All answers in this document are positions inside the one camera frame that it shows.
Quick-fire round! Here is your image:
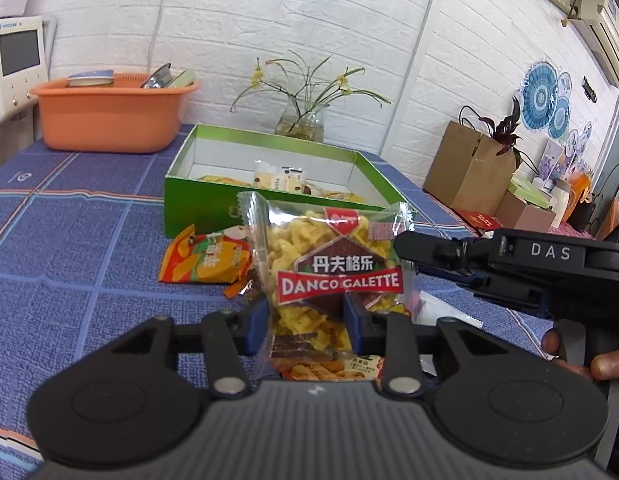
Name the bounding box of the white foil packet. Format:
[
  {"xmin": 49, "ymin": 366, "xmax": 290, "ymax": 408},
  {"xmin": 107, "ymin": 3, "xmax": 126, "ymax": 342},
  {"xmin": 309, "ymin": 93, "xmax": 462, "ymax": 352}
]
[{"xmin": 415, "ymin": 292, "xmax": 483, "ymax": 328}]

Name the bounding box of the orange chip bag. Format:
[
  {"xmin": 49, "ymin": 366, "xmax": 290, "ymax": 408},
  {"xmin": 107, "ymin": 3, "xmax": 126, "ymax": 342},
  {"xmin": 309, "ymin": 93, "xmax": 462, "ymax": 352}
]
[{"xmin": 158, "ymin": 224, "xmax": 252, "ymax": 285}]

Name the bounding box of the white screen appliance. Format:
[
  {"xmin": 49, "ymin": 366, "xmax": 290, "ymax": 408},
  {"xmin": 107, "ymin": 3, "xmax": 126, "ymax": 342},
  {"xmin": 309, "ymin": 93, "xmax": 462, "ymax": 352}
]
[{"xmin": 0, "ymin": 13, "xmax": 58, "ymax": 124}]

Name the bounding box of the small brown cardboard box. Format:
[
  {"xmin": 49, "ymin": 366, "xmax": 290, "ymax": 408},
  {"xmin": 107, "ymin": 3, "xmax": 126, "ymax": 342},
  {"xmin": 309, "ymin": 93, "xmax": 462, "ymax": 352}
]
[{"xmin": 495, "ymin": 191, "xmax": 556, "ymax": 233}]

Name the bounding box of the person's right hand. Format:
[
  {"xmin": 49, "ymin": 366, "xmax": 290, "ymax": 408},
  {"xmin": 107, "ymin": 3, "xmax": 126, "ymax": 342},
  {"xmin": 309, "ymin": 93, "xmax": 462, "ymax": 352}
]
[{"xmin": 541, "ymin": 330, "xmax": 619, "ymax": 382}]

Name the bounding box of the red broad bean snack bag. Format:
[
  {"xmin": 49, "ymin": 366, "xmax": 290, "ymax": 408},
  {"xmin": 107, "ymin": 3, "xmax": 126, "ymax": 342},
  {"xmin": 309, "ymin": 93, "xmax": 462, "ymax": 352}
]
[{"xmin": 281, "ymin": 356, "xmax": 384, "ymax": 382}]

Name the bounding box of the air conditioner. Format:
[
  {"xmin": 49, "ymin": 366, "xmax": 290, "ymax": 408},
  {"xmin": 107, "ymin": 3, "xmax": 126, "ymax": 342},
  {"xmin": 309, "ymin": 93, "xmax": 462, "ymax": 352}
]
[{"xmin": 571, "ymin": 0, "xmax": 619, "ymax": 88}]

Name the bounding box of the green cardboard box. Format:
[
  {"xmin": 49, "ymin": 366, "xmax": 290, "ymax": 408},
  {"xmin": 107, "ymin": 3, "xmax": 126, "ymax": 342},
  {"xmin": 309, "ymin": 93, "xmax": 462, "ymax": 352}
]
[{"xmin": 164, "ymin": 124, "xmax": 407, "ymax": 237}]

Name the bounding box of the Danco Galette cookie bag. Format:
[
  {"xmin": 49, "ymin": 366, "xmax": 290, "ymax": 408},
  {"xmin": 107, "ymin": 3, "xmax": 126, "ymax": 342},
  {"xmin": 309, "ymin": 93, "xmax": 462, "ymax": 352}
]
[{"xmin": 238, "ymin": 191, "xmax": 420, "ymax": 368}]

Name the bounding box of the dark red plant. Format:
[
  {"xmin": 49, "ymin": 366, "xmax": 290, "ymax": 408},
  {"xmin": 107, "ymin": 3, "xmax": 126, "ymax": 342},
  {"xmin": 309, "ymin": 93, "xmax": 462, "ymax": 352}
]
[{"xmin": 458, "ymin": 96, "xmax": 539, "ymax": 177}]

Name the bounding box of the glass vase with flowers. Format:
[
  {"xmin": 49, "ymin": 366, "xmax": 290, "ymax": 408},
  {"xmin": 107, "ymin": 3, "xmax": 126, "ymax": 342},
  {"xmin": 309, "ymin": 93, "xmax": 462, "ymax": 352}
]
[{"xmin": 229, "ymin": 50, "xmax": 392, "ymax": 143}]

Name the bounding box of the red checkered cloth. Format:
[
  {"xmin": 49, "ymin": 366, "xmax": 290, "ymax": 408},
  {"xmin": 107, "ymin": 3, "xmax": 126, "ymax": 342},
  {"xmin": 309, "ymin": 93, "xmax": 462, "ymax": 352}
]
[{"xmin": 451, "ymin": 210, "xmax": 593, "ymax": 240}]

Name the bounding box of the steel bowl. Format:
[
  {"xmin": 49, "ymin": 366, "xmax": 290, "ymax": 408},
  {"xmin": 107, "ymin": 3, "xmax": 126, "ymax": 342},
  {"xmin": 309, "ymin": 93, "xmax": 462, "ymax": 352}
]
[{"xmin": 141, "ymin": 63, "xmax": 172, "ymax": 89}]

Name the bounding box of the clear cracker packet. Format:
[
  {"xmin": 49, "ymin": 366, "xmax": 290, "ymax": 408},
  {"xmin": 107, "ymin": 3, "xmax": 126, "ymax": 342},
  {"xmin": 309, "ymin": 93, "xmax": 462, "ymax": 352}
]
[{"xmin": 253, "ymin": 160, "xmax": 306, "ymax": 194}]

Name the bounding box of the instant noodle cup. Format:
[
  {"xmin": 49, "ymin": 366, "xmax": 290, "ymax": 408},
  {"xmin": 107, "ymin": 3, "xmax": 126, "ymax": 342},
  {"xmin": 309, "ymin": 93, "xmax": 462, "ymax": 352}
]
[{"xmin": 66, "ymin": 70, "xmax": 114, "ymax": 88}]

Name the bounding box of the orange plastic basin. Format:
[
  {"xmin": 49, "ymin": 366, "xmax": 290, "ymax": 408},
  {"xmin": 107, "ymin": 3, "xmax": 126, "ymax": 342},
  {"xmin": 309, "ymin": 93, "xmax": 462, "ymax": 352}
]
[{"xmin": 32, "ymin": 73, "xmax": 200, "ymax": 154}]

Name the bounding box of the green plate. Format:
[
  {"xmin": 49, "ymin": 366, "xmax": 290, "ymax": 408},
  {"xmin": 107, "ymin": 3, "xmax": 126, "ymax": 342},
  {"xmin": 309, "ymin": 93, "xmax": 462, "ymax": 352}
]
[{"xmin": 168, "ymin": 68, "xmax": 195, "ymax": 89}]

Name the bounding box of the blue paper fan decoration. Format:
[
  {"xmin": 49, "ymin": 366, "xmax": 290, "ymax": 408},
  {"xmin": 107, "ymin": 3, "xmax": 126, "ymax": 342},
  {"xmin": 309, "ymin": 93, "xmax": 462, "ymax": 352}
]
[{"xmin": 519, "ymin": 61, "xmax": 558, "ymax": 131}]

